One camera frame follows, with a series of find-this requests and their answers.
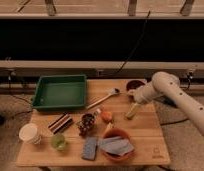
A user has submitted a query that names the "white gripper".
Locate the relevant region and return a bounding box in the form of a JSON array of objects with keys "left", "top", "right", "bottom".
[{"left": 128, "top": 83, "right": 159, "bottom": 116}]

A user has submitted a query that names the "green pepper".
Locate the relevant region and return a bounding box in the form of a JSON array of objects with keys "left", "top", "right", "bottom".
[{"left": 125, "top": 110, "right": 134, "bottom": 120}]

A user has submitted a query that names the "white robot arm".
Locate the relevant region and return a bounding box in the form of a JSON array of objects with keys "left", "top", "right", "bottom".
[{"left": 128, "top": 72, "right": 204, "bottom": 137}]

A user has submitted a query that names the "purple bowl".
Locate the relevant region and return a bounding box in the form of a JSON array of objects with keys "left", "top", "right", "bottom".
[{"left": 126, "top": 80, "right": 143, "bottom": 91}]

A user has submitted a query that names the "orange bowl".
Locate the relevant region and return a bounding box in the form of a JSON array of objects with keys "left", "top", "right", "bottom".
[{"left": 100, "top": 128, "right": 135, "bottom": 163}]

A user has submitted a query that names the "orange round fruit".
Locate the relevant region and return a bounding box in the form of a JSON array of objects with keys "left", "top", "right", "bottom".
[{"left": 101, "top": 111, "right": 113, "bottom": 123}]

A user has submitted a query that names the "small yellow vegetable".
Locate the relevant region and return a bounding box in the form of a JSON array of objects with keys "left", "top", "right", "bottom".
[{"left": 105, "top": 122, "right": 114, "bottom": 133}]

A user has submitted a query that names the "small bottle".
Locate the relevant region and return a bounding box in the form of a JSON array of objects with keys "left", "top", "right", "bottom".
[{"left": 93, "top": 108, "right": 102, "bottom": 116}]

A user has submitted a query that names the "blue folded cloth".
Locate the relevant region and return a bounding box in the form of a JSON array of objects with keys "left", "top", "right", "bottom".
[{"left": 98, "top": 136, "right": 134, "bottom": 156}]

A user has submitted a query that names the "dark grape bunch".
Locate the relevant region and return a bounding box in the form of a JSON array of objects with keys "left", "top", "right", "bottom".
[{"left": 77, "top": 113, "right": 95, "bottom": 137}]

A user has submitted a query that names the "blue sponge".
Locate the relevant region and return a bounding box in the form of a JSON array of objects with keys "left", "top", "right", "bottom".
[{"left": 82, "top": 137, "right": 97, "bottom": 160}]

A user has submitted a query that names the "striped flat box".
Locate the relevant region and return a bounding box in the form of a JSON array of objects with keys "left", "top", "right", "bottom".
[{"left": 48, "top": 114, "right": 73, "bottom": 134}]

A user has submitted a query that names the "green plastic tray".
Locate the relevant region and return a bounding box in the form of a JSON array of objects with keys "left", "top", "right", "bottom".
[{"left": 32, "top": 75, "right": 87, "bottom": 112}]

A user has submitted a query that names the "green cup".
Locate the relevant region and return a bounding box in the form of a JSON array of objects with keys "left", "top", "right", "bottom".
[{"left": 51, "top": 134, "right": 66, "bottom": 150}]

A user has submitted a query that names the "white paper cup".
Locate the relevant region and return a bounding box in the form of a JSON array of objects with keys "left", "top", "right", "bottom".
[{"left": 19, "top": 123, "right": 41, "bottom": 144}]

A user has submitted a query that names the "wooden handled brush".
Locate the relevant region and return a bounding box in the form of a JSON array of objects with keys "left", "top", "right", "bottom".
[{"left": 86, "top": 88, "right": 120, "bottom": 109}]

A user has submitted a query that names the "black hanging cable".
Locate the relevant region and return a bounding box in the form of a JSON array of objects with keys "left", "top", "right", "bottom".
[{"left": 114, "top": 10, "right": 152, "bottom": 75}]

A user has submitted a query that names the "black floor cable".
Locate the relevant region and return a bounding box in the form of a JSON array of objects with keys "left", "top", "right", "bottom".
[{"left": 160, "top": 116, "right": 188, "bottom": 127}]

